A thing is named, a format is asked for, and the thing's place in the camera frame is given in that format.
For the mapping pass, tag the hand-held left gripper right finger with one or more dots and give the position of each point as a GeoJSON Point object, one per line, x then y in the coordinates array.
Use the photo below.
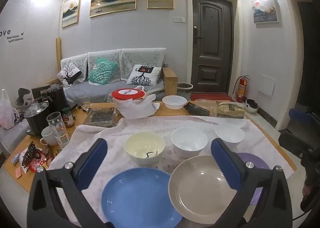
{"type": "Point", "coordinates": [225, 160]}

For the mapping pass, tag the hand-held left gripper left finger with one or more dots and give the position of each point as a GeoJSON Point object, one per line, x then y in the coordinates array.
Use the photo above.
{"type": "Point", "coordinates": [93, 157]}

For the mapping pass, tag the purple plate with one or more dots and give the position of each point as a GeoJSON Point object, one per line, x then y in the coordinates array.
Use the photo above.
{"type": "Point", "coordinates": [252, 160]}

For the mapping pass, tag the small white bowl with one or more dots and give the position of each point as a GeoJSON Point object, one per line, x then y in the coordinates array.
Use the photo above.
{"type": "Point", "coordinates": [229, 132]}

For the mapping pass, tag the medium white bowl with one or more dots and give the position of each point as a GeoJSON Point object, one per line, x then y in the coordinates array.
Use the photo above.
{"type": "Point", "coordinates": [189, 140]}

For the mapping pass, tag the beige plate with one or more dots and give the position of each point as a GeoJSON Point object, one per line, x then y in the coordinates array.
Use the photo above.
{"type": "Point", "coordinates": [200, 193]}

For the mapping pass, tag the cream bowl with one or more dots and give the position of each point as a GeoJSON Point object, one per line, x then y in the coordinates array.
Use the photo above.
{"type": "Point", "coordinates": [140, 142]}

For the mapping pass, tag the blue plate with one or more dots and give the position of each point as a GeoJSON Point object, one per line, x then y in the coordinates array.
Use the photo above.
{"type": "Point", "coordinates": [135, 198]}

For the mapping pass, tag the clear plastic tray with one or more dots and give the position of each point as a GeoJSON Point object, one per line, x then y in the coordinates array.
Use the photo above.
{"type": "Point", "coordinates": [100, 117]}

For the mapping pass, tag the blue box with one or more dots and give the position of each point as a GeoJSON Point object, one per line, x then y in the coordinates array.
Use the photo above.
{"type": "Point", "coordinates": [300, 116]}

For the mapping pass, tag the printed glass tumbler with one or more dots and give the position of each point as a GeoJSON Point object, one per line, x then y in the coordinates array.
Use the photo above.
{"type": "Point", "coordinates": [58, 130]}

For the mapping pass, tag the green-lidded spice jar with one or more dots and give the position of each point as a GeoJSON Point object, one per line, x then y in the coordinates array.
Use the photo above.
{"type": "Point", "coordinates": [68, 119]}

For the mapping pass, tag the gold snack bag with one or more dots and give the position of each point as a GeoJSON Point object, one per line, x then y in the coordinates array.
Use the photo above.
{"type": "Point", "coordinates": [230, 110]}

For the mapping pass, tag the white mug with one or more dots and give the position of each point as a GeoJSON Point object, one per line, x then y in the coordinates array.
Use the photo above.
{"type": "Point", "coordinates": [47, 136]}

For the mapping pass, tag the red printed wrapper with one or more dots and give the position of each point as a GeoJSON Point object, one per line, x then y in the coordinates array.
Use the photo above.
{"type": "Point", "coordinates": [41, 161]}

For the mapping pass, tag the wine glass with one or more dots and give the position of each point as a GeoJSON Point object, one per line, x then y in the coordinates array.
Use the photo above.
{"type": "Point", "coordinates": [85, 102]}

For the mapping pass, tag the dark seaweed packet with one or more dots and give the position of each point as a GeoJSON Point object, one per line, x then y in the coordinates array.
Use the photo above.
{"type": "Point", "coordinates": [197, 110]}

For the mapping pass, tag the clear plastic lid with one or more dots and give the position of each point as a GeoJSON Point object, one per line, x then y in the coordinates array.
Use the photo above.
{"type": "Point", "coordinates": [205, 103]}

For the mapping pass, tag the red doormat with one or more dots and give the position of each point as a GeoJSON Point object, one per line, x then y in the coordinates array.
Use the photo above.
{"type": "Point", "coordinates": [212, 97]}

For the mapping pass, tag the white pink-dotted tablecloth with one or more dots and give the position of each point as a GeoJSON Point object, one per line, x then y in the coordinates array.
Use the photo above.
{"type": "Point", "coordinates": [150, 125]}

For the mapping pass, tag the black hair claw clip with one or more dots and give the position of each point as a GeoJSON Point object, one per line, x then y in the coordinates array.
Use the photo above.
{"type": "Point", "coordinates": [28, 156]}

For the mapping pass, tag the grey sofa with lace cover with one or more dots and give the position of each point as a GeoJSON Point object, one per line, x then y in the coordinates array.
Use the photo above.
{"type": "Point", "coordinates": [100, 92]}

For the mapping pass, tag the black pot with glass lid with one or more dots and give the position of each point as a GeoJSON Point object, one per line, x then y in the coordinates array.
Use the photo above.
{"type": "Point", "coordinates": [37, 120]}

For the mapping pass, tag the black kettle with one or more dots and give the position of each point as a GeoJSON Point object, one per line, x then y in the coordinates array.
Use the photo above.
{"type": "Point", "coordinates": [57, 97]}

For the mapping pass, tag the red fire extinguisher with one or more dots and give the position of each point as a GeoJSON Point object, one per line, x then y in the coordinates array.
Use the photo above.
{"type": "Point", "coordinates": [241, 91]}

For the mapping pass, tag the red-lidded white container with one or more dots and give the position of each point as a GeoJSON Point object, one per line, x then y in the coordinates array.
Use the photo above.
{"type": "Point", "coordinates": [127, 93]}

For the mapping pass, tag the white disposable bowl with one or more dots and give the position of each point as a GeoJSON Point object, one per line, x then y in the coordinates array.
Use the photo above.
{"type": "Point", "coordinates": [174, 102]}

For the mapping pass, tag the grey trash bin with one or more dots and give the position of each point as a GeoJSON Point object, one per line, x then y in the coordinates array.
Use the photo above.
{"type": "Point", "coordinates": [184, 90]}

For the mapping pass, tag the teal leaf-print pillow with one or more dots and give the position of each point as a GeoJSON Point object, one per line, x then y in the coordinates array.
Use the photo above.
{"type": "Point", "coordinates": [102, 71]}

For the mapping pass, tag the black and white pillow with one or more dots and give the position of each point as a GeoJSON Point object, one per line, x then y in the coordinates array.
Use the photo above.
{"type": "Point", "coordinates": [68, 72]}

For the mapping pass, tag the white and grey appliance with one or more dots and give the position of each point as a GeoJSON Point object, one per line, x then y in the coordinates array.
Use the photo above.
{"type": "Point", "coordinates": [25, 97]}

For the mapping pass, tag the pink and white plastic bag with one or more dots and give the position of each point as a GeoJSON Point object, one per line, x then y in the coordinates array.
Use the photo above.
{"type": "Point", "coordinates": [7, 115]}

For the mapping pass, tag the white tree-print pillow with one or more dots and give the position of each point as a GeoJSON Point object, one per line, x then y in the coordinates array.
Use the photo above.
{"type": "Point", "coordinates": [143, 75]}

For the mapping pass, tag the wooden plank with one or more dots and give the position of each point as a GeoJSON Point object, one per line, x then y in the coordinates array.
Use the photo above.
{"type": "Point", "coordinates": [58, 52]}

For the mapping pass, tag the dark grey door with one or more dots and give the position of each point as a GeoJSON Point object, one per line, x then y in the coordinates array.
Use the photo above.
{"type": "Point", "coordinates": [212, 42]}

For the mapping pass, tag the dark mountain sun painting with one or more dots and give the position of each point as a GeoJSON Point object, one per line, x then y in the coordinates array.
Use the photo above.
{"type": "Point", "coordinates": [70, 11]}

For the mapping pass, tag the blue mountain framed painting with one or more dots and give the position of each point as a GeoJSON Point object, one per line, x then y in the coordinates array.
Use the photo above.
{"type": "Point", "coordinates": [264, 9]}

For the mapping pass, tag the white wall panel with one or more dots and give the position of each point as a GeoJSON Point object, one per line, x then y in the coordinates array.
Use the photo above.
{"type": "Point", "coordinates": [266, 85]}

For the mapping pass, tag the white wall switch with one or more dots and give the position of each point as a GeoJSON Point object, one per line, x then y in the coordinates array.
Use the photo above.
{"type": "Point", "coordinates": [179, 19]}

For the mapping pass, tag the black wall lettering decal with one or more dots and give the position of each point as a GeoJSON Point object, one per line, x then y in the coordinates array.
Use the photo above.
{"type": "Point", "coordinates": [5, 34]}

